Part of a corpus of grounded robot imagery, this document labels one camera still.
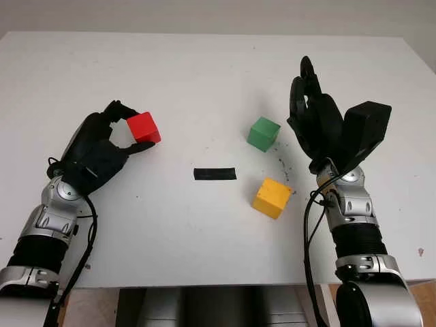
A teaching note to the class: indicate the black tape strip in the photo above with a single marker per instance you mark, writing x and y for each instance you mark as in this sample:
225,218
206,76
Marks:
214,174

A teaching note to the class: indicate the yellow cube block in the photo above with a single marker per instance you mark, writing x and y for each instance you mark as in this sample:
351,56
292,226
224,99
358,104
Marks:
272,199

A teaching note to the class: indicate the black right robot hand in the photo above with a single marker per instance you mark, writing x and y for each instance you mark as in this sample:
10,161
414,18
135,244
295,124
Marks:
320,126

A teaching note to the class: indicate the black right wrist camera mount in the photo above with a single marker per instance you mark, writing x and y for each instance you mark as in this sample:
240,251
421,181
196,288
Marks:
366,129

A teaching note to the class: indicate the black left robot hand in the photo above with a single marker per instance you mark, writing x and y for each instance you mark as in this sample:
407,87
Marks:
90,153

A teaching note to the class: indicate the green cube block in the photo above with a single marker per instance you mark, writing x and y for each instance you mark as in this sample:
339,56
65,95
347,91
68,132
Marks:
261,134

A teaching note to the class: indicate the red cube block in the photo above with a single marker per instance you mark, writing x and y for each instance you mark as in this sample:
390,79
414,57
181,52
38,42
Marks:
144,127

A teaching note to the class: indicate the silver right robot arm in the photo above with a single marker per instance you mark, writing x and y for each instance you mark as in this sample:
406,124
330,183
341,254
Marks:
357,211

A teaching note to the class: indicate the grey robot torso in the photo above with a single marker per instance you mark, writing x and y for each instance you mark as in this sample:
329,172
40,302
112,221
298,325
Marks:
218,308

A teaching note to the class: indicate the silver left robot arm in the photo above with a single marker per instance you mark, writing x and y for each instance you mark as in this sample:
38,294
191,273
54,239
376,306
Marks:
51,218

